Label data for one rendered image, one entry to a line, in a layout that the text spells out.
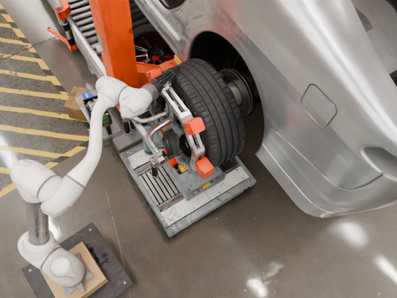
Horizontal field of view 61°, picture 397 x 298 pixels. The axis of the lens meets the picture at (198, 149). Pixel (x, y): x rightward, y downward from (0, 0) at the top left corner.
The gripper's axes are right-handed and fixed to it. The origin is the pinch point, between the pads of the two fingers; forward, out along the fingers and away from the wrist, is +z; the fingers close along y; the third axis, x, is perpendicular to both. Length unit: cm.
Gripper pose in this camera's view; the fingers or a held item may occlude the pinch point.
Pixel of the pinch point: (175, 71)
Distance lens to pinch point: 189.9
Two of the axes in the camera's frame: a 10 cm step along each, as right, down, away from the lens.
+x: -1.7, -7.6, -6.3
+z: 5.3, -6.1, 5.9
